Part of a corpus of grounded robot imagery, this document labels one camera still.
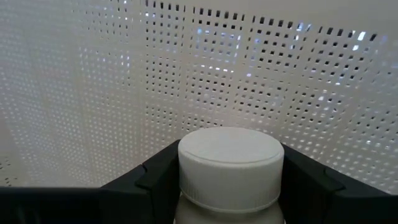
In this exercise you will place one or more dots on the white perforated plastic basket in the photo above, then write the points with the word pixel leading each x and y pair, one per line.
pixel 93 93

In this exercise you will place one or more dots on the white plastic bottle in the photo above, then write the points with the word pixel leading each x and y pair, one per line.
pixel 230 161

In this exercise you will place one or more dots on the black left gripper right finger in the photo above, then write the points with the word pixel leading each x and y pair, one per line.
pixel 314 202

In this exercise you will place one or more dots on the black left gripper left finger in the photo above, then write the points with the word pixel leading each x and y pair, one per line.
pixel 155 196

